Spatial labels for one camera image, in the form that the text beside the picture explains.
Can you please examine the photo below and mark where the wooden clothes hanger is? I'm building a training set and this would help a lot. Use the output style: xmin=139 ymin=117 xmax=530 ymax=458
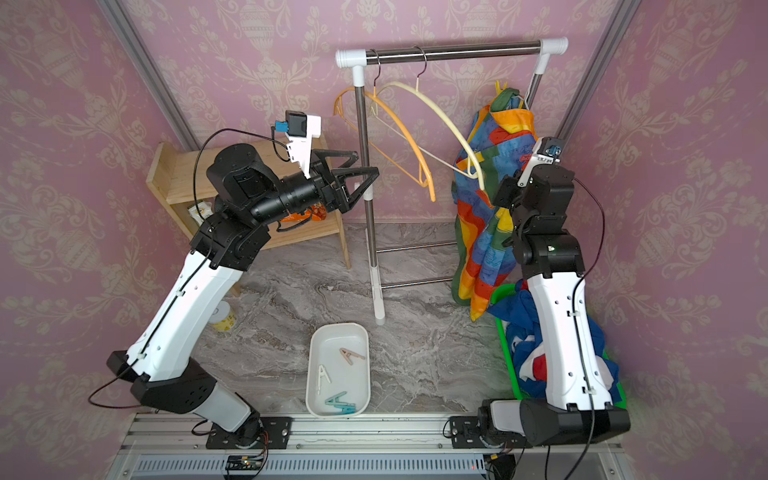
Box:
xmin=333 ymin=49 xmax=436 ymax=202

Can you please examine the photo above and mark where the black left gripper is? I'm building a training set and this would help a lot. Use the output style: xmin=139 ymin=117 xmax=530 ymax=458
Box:
xmin=246 ymin=148 xmax=377 ymax=230

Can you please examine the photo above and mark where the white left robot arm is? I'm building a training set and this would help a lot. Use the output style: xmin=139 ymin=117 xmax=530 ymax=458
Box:
xmin=107 ymin=143 xmax=379 ymax=447

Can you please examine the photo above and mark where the small circuit board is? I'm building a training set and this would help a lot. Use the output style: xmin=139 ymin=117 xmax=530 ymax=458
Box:
xmin=224 ymin=455 xmax=264 ymax=474

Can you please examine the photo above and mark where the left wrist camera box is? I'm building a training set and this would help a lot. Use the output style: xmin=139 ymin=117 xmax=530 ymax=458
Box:
xmin=275 ymin=110 xmax=322 ymax=179

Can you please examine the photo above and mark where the green white juice carton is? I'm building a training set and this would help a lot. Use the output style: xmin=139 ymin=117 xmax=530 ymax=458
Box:
xmin=188 ymin=201 xmax=213 ymax=226

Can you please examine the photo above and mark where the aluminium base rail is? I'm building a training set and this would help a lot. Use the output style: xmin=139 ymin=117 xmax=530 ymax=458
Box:
xmin=107 ymin=413 xmax=633 ymax=479

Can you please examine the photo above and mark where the orange snack bag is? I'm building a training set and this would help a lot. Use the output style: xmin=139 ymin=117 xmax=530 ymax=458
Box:
xmin=282 ymin=204 xmax=328 ymax=223

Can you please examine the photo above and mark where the white clothespin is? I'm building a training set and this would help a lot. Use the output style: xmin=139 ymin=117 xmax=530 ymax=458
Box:
xmin=317 ymin=364 xmax=332 ymax=395

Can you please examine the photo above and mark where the blue clothespin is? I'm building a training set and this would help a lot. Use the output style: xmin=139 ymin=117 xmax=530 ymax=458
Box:
xmin=332 ymin=403 xmax=357 ymax=415

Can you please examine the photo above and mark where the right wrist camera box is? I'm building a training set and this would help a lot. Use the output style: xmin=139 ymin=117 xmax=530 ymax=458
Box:
xmin=517 ymin=136 xmax=565 ymax=188

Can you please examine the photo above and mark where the white plastic tray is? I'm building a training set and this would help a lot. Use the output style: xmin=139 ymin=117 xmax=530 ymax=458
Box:
xmin=305 ymin=322 xmax=371 ymax=418

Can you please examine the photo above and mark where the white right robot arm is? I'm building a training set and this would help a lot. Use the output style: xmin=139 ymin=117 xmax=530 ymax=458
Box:
xmin=478 ymin=164 xmax=631 ymax=446

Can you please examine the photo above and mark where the rainbow striped jacket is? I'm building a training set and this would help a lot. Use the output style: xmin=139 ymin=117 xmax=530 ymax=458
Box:
xmin=451 ymin=87 xmax=537 ymax=321

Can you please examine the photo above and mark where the blue red white jacket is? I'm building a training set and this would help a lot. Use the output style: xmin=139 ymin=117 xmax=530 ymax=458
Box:
xmin=487 ymin=280 xmax=622 ymax=406

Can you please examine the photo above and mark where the teal green clothespin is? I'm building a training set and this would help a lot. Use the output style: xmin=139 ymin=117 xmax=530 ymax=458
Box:
xmin=325 ymin=391 xmax=353 ymax=409

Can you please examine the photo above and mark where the pink clothespin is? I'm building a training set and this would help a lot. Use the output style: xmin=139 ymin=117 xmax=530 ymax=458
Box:
xmin=339 ymin=348 xmax=366 ymax=366

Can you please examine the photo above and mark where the cream white clothes hanger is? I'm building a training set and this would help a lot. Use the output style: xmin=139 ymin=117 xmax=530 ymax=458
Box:
xmin=369 ymin=69 xmax=486 ymax=201

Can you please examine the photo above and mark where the metal clothes rack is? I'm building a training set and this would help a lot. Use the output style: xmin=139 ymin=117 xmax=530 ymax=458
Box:
xmin=358 ymin=37 xmax=569 ymax=325

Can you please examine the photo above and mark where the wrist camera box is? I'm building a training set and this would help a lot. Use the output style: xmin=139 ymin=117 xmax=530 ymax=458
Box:
xmin=517 ymin=136 xmax=565 ymax=188
xmin=275 ymin=110 xmax=322 ymax=179

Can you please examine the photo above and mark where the green plastic basket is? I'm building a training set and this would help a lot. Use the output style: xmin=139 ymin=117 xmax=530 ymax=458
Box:
xmin=488 ymin=283 xmax=628 ymax=412

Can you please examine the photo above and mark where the wooden two-tier shelf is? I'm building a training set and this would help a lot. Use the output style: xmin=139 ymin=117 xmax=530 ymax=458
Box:
xmin=146 ymin=142 xmax=351 ymax=267

